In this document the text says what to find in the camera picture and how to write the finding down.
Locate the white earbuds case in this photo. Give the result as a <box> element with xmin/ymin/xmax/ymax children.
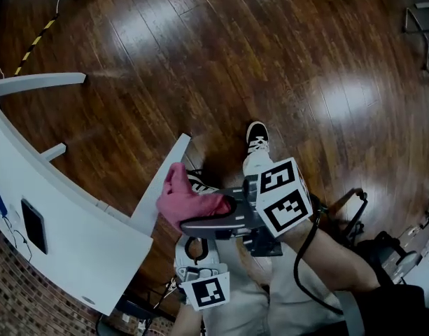
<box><xmin>6</xmin><ymin>204</ymin><xmax>22</xmax><ymax>224</ymax></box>

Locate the person's left forearm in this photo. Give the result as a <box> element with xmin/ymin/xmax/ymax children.
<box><xmin>171</xmin><ymin>302</ymin><xmax>205</xmax><ymax>336</ymax></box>

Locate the black office chair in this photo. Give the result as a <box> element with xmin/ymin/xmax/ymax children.
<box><xmin>327</xmin><ymin>187</ymin><xmax>422</xmax><ymax>287</ymax></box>

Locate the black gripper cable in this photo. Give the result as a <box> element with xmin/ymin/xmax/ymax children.
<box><xmin>293</xmin><ymin>193</ymin><xmax>345</xmax><ymax>316</ymax></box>

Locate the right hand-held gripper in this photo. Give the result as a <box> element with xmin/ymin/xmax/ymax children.
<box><xmin>180</xmin><ymin>156</ymin><xmax>314</xmax><ymax>258</ymax></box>

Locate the person's shoe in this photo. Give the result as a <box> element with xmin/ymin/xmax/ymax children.
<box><xmin>185</xmin><ymin>169</ymin><xmax>220</xmax><ymax>196</ymax></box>
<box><xmin>246</xmin><ymin>120</ymin><xmax>271</xmax><ymax>158</ymax></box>

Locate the grey metal frame chair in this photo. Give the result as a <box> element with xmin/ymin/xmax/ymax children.
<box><xmin>404</xmin><ymin>3</ymin><xmax>429</xmax><ymax>76</ymax></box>

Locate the white equipment rack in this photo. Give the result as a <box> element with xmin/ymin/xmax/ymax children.
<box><xmin>392</xmin><ymin>218</ymin><xmax>429</xmax><ymax>295</ymax></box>

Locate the white table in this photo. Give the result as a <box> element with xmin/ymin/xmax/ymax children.
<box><xmin>0</xmin><ymin>71</ymin><xmax>193</xmax><ymax>317</ymax></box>

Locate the person's left shoe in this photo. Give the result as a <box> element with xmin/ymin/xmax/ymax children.
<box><xmin>185</xmin><ymin>169</ymin><xmax>220</xmax><ymax>196</ymax></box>

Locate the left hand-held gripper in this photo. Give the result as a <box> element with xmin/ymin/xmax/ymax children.
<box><xmin>174</xmin><ymin>238</ymin><xmax>232</xmax><ymax>312</ymax></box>

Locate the person's black shirt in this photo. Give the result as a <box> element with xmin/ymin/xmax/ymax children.
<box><xmin>352</xmin><ymin>284</ymin><xmax>429</xmax><ymax>336</ymax></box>

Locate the pink cloth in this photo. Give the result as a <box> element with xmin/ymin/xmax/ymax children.
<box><xmin>155</xmin><ymin>162</ymin><xmax>233</xmax><ymax>235</ymax></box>

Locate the black smartphone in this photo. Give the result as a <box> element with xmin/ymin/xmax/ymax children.
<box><xmin>20</xmin><ymin>197</ymin><xmax>49</xmax><ymax>256</ymax></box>

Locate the person's right forearm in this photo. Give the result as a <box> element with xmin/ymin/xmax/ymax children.
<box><xmin>283</xmin><ymin>218</ymin><xmax>382</xmax><ymax>293</ymax></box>

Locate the person's right shoe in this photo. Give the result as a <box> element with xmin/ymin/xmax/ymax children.
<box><xmin>246</xmin><ymin>120</ymin><xmax>271</xmax><ymax>158</ymax></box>

